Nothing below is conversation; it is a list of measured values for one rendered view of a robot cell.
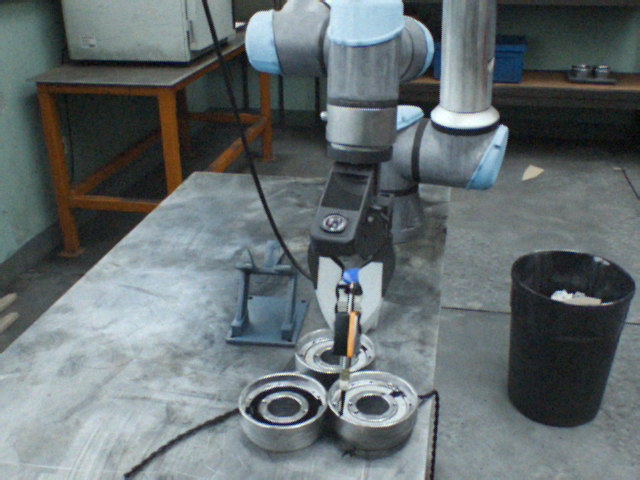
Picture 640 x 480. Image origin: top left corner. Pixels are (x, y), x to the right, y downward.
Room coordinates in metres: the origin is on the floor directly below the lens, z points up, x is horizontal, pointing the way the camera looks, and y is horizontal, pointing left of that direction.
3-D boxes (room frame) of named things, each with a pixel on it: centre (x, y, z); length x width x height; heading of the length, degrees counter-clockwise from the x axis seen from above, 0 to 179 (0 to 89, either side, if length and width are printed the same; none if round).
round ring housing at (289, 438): (0.67, 0.04, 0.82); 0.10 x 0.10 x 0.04
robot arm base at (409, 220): (1.25, -0.14, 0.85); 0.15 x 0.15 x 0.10
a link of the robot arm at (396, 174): (1.25, -0.14, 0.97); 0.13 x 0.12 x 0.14; 66
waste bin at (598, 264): (1.74, -0.72, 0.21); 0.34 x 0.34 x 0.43
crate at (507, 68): (4.26, -1.00, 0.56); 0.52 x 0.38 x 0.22; 75
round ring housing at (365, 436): (0.67, -0.06, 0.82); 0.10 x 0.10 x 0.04
